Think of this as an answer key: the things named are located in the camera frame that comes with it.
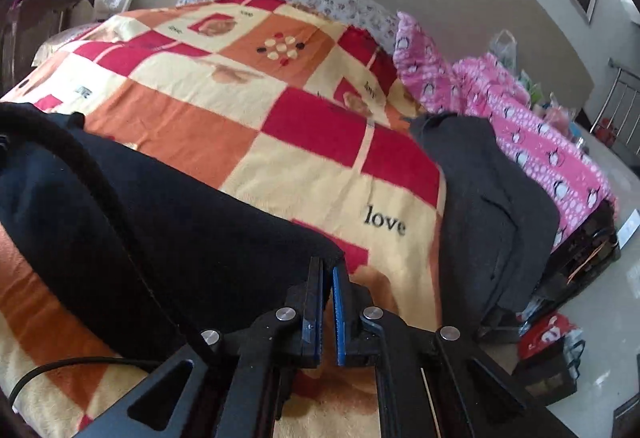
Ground black pants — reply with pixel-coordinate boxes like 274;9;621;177
0;111;347;361

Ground red bag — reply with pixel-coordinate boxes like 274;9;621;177
517;313;584;360

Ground thin black cable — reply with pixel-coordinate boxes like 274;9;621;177
7;356;162;415

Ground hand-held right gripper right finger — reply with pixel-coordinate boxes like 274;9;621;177
331;263;581;438

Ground white paper sheet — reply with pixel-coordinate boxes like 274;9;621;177
617;209;640;247

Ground checked orange red printed blanket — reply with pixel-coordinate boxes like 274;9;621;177
0;0;451;438

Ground pink penguin print blanket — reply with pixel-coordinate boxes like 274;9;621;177
392;11;617;250

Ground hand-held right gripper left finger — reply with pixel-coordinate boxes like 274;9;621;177
75;257;326;438

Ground dark grey garment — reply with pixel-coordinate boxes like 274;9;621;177
410;113;561;325

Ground dark wooden desk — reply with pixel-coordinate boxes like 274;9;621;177
0;0;97;90

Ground pile of bagged goods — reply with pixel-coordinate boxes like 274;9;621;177
519;68;587;140

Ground clear plastic bag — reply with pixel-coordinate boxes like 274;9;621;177
490;29;519;69

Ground dark bed frame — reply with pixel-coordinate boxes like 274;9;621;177
549;201;622;300

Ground dark shopping bag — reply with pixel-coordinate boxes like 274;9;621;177
514;343;580;407

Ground metal railing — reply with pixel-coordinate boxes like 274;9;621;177
592;58;640;150

